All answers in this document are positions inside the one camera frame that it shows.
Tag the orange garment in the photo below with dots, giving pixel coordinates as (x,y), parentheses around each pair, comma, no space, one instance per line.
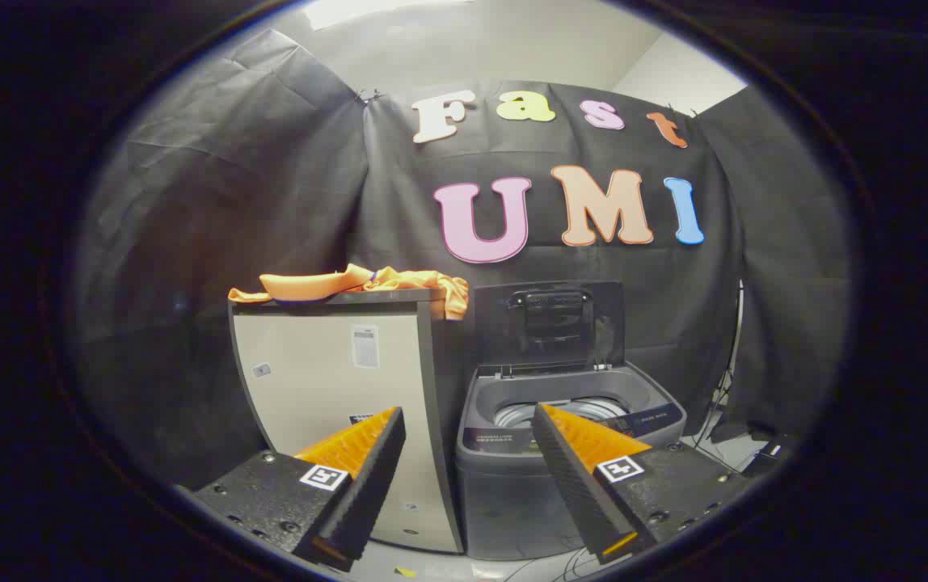
(310,285)

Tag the grey washing machine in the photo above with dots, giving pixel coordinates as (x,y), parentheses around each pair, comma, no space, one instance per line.
(504,493)

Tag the black box on floor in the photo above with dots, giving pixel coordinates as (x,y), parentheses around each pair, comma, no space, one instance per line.
(771,453)

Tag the black backdrop cloth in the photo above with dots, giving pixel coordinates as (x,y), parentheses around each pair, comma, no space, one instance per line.
(270,202)

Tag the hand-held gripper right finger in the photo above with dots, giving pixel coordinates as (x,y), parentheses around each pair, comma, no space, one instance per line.
(573,485)

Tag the beige cabinet with dark frame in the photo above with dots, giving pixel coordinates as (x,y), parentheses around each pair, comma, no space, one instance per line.
(318,388)

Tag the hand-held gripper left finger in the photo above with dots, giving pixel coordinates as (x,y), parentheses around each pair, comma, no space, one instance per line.
(367,485)

